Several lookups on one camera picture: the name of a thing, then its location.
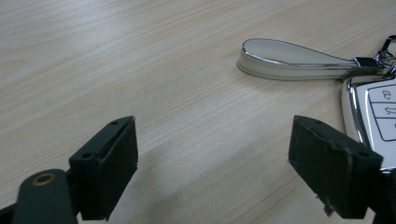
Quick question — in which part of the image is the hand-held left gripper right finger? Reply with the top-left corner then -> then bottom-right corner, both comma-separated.
287,115 -> 384,220

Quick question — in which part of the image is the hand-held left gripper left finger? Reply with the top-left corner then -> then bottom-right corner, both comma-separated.
68,116 -> 139,221

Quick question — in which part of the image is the white car key with strap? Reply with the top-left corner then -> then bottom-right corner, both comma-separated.
235,35 -> 396,172

